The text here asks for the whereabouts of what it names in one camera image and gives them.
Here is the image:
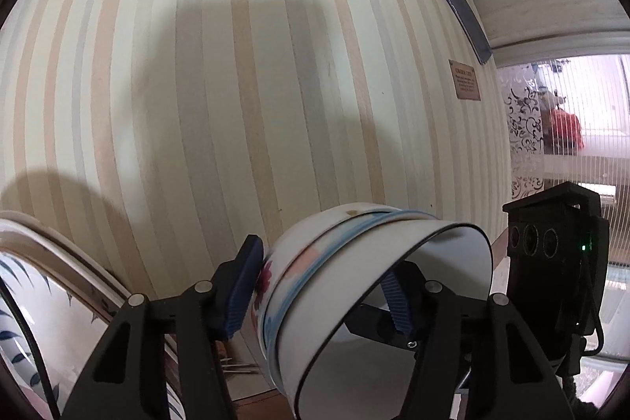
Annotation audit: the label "white bowl blue dots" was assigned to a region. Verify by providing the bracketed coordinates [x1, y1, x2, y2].
[252, 202, 435, 389]

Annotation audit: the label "white bowl dark rim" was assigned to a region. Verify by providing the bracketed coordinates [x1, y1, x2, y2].
[261, 210, 493, 419]

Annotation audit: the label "white plate blue leaf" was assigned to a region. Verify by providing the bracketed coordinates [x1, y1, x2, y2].
[0, 252, 184, 420]

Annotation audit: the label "patterned glass door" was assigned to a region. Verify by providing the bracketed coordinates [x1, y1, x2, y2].
[498, 54, 629, 266]

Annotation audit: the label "brown mat label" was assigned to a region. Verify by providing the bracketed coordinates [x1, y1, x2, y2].
[448, 60, 480, 101]

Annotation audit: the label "striped cat table mat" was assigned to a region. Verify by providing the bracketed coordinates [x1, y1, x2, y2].
[1, 0, 510, 298]

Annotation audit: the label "black cable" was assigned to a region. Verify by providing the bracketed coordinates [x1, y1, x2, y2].
[0, 276, 63, 420]

